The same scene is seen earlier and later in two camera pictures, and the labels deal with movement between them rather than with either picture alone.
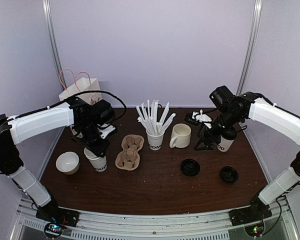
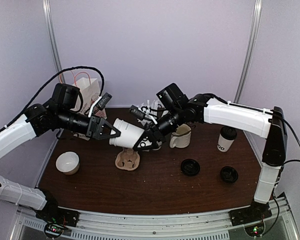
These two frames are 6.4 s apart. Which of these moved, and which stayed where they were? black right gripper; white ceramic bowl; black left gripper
Moved: black left gripper; black right gripper
Stayed: white ceramic bowl
